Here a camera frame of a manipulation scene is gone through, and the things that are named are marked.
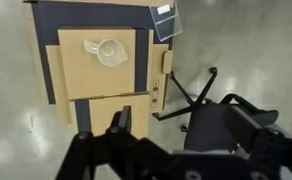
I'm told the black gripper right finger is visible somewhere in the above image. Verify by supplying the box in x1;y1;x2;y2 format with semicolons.
225;106;262;152

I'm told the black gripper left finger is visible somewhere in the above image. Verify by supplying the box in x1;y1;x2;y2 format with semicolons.
106;106;132;140

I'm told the clear plastic measuring jug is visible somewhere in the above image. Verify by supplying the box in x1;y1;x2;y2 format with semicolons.
83;39;128;67

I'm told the upper cardboard box under jug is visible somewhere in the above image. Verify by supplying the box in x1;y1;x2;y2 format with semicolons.
58;29;136;99

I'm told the grey mesh office chair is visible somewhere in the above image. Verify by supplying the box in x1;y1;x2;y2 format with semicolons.
153;67;279;152

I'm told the middle large cardboard box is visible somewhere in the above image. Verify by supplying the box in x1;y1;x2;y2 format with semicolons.
46;28;172;124

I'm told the clear acrylic sign holder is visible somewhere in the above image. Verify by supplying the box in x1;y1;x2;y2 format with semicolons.
149;2;183;42

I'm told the bottom flat cardboard box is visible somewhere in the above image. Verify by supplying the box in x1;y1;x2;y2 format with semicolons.
23;0;174;105

